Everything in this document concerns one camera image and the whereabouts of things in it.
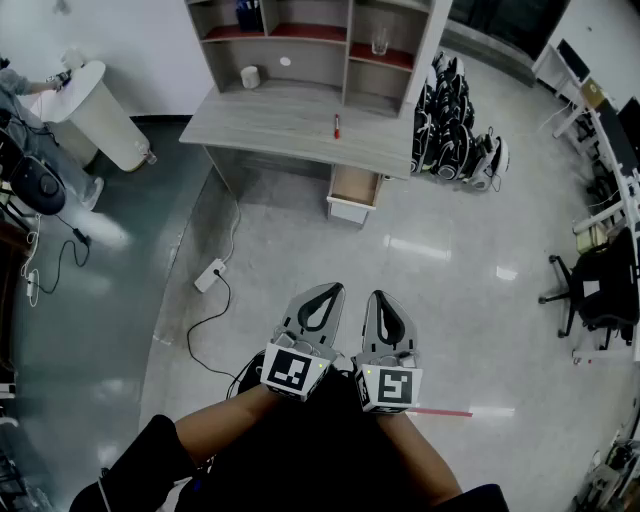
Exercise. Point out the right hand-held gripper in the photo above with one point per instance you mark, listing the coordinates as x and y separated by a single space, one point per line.
395 385

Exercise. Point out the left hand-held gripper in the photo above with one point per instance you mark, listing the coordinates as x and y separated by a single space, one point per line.
292 372

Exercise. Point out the white wooden desk drawer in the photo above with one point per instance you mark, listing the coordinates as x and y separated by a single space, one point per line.
352 187

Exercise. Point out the person's right forearm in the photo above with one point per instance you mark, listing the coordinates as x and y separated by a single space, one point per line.
420 450

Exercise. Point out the person's left forearm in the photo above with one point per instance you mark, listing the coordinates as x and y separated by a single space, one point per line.
225 417

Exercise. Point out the grey wooden desk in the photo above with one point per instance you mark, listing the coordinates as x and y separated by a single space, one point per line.
280 120

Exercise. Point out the long white desk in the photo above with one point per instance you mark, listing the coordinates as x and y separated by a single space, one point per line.
612 150

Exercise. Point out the red floor tape strip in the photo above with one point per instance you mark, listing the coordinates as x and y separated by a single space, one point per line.
442 412

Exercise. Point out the white power strip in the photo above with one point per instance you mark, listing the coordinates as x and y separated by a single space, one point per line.
210 275

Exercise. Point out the person's black clothing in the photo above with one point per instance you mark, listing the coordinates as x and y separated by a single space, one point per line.
310 450

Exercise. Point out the red marker pen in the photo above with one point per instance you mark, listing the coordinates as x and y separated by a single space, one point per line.
337 127

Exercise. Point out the pile of black-white devices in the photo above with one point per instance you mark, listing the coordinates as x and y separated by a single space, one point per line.
450 130

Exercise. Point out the black office chair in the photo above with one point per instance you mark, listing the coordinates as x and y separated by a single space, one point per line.
600 285

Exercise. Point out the clear plastic bottle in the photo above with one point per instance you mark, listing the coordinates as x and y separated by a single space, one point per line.
150 156

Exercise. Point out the grey wooden shelf hutch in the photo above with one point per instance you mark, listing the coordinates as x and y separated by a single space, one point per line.
310 57

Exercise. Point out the clear drinking glass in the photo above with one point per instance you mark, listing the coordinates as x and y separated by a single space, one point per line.
380 41

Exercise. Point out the white power adapter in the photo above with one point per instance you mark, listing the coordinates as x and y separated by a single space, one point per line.
32 287

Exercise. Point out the white round table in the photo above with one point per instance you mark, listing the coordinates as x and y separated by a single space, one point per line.
95 115

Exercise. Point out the black round stool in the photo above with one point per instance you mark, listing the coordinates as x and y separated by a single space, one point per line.
37 187

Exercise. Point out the blue pen holder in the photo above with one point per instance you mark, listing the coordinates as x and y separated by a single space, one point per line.
248 15

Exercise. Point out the black computer monitor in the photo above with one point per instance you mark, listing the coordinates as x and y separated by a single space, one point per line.
625 135
572 60

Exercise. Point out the brown cardboard box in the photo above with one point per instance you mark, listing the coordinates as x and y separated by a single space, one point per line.
597 92

